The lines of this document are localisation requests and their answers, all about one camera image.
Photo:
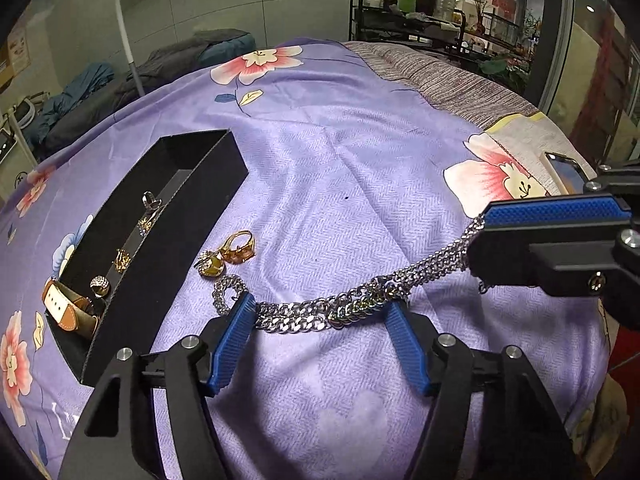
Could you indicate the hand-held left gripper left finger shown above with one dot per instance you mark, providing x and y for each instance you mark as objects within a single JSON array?
[{"x": 230, "y": 345}]

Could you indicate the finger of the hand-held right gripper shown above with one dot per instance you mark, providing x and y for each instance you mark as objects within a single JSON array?
[
  {"x": 525, "y": 252},
  {"x": 550, "y": 212}
]

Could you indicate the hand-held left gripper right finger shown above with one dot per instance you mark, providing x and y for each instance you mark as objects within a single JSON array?
[{"x": 407, "y": 350}]

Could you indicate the black rectangular jewelry box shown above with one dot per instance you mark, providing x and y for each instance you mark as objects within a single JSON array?
[{"x": 150, "y": 280}]

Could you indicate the smartphone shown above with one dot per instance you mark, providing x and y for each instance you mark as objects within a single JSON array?
[{"x": 562, "y": 171}]

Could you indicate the green potted plant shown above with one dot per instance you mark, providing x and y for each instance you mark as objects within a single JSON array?
[{"x": 502, "y": 72}]

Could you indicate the grey striped bed sheet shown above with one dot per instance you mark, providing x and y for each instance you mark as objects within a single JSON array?
[{"x": 450, "y": 80}]

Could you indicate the purple floral blanket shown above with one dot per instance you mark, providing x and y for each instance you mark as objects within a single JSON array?
[{"x": 340, "y": 170}]

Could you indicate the black metal rack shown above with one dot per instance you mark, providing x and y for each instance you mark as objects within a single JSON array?
[{"x": 400, "y": 22}]

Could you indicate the white pole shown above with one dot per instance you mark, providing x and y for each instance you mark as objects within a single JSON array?
[{"x": 124, "y": 15}]

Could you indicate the wall poster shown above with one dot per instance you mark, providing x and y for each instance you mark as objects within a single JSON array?
[{"x": 19, "y": 52}]

